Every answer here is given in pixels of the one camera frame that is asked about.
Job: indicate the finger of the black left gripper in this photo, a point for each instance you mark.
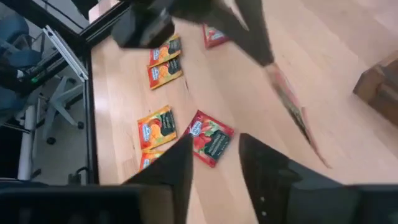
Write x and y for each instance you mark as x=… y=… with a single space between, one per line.
x=224 y=18
x=255 y=25

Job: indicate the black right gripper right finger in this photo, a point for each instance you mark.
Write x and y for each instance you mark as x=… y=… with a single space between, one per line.
x=280 y=193

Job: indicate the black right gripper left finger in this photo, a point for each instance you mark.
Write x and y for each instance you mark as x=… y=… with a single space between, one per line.
x=161 y=193

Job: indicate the red strawberry tea bag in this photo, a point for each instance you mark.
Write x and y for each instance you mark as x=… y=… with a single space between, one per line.
x=209 y=138
x=214 y=35
x=289 y=99

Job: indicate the brown wooden tea organizer box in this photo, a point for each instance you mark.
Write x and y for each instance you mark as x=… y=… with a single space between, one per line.
x=379 y=87

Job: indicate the blue white office chair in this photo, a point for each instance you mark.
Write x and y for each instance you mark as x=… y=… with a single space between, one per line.
x=59 y=96

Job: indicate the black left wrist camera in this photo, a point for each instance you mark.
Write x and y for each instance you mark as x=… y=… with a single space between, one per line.
x=143 y=26

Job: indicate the small black table-level camera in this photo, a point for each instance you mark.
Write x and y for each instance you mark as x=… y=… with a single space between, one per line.
x=76 y=177

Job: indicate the silver mounting bracket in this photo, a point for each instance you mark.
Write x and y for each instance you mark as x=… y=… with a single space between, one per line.
x=65 y=53

